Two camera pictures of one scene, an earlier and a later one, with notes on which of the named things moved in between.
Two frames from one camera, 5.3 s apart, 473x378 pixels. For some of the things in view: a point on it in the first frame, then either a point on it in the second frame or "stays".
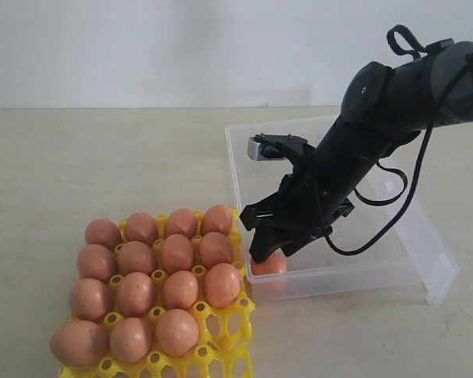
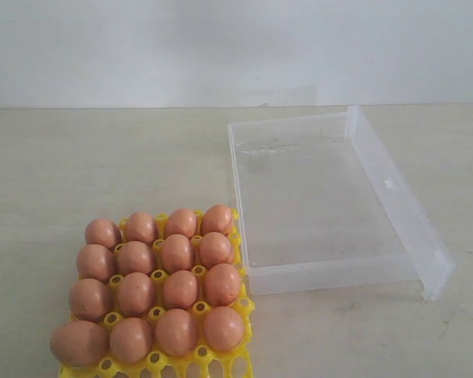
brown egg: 180,289 stays
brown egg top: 95,262 stays
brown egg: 276,262 -> 223,327
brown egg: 182,221 stays
